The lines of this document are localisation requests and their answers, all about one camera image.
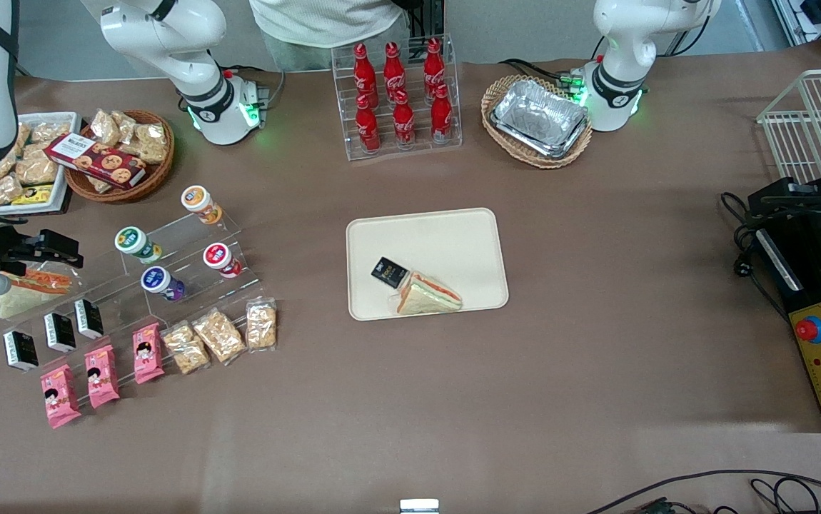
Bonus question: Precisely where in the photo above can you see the black floor cables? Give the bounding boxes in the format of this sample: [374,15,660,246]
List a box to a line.
[585,469,821,514]

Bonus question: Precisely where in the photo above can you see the red cola bottle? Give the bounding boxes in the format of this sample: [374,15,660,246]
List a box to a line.
[423,38,446,97]
[353,43,378,108]
[392,89,416,148]
[355,95,381,154]
[430,84,453,143]
[383,41,407,101]

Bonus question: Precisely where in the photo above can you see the aluminium frame shelf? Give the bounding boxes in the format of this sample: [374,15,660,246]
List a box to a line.
[771,0,821,59]

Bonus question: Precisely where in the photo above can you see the person in white shirt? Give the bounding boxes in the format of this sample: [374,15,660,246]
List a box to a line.
[249,0,412,73]

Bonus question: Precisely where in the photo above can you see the yellow snack pack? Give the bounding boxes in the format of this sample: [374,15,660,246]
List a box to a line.
[11,184,54,206]

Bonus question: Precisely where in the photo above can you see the small black snack box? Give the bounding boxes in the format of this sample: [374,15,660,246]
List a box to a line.
[371,256,410,289]
[44,312,77,354]
[2,330,40,373]
[74,298,105,341]

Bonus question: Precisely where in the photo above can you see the black right arm base cable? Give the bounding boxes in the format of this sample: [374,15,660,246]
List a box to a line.
[223,64,287,109]

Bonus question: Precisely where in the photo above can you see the orange lid gum jar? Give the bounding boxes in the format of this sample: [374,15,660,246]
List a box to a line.
[181,185,223,225]

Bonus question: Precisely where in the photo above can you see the clear nut brittle pack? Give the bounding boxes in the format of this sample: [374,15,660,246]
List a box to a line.
[161,321,211,376]
[246,298,278,352]
[191,308,247,366]

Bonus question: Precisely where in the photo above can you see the purple lid gum jar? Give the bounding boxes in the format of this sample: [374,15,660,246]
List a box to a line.
[141,266,186,302]

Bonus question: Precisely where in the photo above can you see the red cookie box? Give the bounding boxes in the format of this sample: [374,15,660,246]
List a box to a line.
[44,133,147,190]

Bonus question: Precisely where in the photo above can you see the white rectangular snack tray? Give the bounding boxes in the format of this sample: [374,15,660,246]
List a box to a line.
[0,112,82,216]

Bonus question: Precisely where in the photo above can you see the white wire basket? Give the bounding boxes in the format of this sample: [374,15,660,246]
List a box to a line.
[757,68,821,186]

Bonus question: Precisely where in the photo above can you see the round brown wicker basket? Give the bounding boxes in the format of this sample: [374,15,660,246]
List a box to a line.
[64,109,176,204]

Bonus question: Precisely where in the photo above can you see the black machine housing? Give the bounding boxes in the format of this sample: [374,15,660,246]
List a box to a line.
[747,139,821,434]

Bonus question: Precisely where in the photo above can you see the red lid gum jar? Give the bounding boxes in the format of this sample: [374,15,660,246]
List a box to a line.
[203,243,243,278]

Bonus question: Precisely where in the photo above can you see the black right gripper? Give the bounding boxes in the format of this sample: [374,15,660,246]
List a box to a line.
[0,209,85,274]

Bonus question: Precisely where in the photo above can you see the aluminium foil tray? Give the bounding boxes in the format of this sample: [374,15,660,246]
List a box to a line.
[490,79,590,159]

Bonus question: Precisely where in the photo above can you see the cream plastic tray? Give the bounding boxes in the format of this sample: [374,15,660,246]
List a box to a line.
[346,207,510,322]

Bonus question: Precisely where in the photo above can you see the wrapped triangle sandwich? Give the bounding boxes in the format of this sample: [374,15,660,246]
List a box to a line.
[0,264,73,320]
[389,271,464,316]

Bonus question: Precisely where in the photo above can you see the green lid gum jar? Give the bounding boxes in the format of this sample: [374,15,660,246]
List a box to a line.
[114,226,163,263]

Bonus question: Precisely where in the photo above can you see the clear acrylic stepped stand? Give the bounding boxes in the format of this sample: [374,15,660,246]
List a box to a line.
[0,208,268,404]

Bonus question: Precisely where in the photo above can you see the light oval wicker basket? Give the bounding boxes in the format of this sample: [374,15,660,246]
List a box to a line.
[481,74,593,169]

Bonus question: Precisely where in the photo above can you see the clear acrylic bottle rack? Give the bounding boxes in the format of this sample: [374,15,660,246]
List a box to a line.
[331,34,463,162]

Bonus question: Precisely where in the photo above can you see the black arm base cable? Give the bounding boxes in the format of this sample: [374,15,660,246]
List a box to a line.
[223,64,287,109]
[500,36,605,94]

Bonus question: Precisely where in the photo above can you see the black machine power cable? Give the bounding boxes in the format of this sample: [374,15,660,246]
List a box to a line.
[721,191,791,323]

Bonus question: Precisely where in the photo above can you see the black stand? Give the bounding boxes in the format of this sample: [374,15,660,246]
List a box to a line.
[391,0,447,45]

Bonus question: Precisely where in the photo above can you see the pink snack pack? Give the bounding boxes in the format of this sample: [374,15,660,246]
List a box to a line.
[132,323,166,386]
[40,364,82,430]
[84,344,121,410]

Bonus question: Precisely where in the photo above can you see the black left arm base cable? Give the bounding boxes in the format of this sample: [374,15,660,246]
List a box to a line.
[500,36,605,94]

